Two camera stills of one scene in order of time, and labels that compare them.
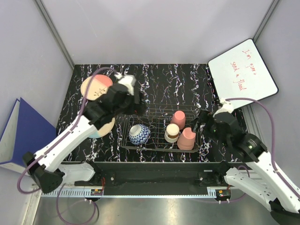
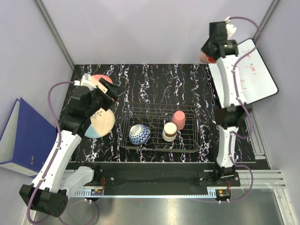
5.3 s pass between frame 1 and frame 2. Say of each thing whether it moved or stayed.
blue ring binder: stayed
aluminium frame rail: stayed
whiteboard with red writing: stayed
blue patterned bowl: stayed
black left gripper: moved
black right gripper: moved
